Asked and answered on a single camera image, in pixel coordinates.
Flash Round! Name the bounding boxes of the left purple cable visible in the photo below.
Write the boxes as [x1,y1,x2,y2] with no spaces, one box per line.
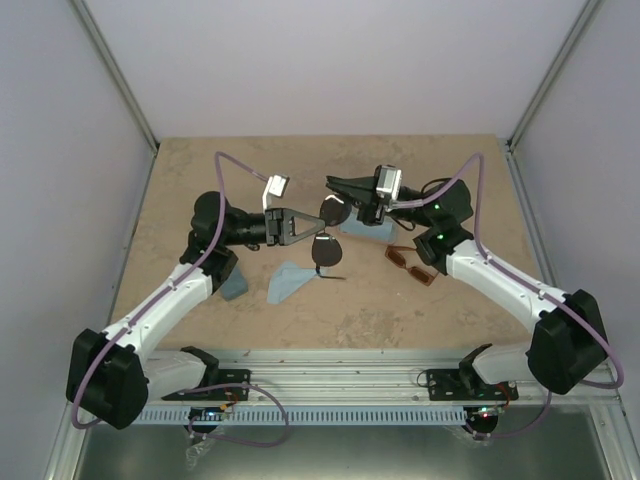
[69,152,291,449]

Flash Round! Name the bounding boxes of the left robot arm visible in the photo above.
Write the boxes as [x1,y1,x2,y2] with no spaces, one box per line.
[66,191,325,429]

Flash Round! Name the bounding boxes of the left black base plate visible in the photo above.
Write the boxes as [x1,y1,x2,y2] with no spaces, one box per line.
[163,369,252,403]

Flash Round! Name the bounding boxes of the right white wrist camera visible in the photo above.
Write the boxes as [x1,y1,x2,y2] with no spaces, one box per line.
[375,165,402,209]

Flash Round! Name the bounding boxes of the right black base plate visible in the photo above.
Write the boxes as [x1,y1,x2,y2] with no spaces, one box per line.
[421,369,519,403]

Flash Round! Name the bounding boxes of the black round sunglasses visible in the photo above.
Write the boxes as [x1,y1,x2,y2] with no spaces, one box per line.
[311,194,351,280]

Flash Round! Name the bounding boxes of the blue-grey glasses case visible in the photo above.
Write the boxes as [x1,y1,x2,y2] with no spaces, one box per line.
[218,265,249,302]

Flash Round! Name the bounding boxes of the left corner aluminium post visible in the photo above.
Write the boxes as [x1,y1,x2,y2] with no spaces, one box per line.
[69,0,160,156]

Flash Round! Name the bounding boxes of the brown rectangular sunglasses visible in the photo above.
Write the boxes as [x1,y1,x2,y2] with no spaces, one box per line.
[385,245,439,287]

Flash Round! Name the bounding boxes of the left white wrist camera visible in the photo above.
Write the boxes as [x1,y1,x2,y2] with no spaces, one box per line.
[261,174,290,212]

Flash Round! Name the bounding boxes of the pink glasses case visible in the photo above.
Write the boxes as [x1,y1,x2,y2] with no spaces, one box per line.
[338,210,397,245]

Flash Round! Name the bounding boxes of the right corner aluminium post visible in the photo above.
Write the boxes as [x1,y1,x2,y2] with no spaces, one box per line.
[505,0,604,154]

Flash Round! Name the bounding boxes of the corner aluminium post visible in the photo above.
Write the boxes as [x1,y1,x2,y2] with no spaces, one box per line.
[69,0,160,156]
[505,0,604,154]

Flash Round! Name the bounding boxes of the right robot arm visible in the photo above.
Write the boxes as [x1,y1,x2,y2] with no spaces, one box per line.
[326,166,608,399]

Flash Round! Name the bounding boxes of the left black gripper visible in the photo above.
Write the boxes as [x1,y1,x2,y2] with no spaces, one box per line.
[222,209,325,249]

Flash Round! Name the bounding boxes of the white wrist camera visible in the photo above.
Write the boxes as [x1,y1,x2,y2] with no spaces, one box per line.
[261,174,290,212]
[375,165,402,209]

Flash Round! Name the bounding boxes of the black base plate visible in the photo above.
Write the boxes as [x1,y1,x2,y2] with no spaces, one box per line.
[421,369,519,403]
[163,369,252,403]

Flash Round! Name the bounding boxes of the aluminium rail frame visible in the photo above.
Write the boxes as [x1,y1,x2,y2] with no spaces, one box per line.
[44,139,626,480]

